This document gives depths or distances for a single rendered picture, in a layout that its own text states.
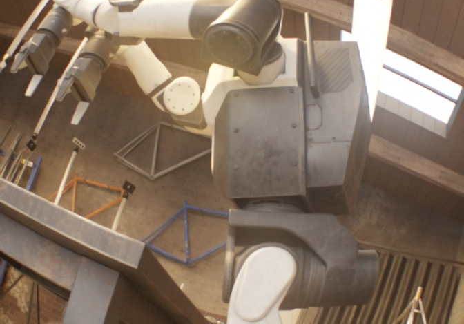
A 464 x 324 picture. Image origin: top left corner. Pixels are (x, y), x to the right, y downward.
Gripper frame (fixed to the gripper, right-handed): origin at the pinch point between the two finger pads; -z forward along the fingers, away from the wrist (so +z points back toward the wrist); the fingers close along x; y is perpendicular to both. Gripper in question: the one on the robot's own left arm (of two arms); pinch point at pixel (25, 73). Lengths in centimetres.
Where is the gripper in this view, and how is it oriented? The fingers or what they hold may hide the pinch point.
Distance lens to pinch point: 119.7
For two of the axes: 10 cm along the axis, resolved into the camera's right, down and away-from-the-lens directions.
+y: -9.4, -2.2, 2.7
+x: 1.4, 4.7, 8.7
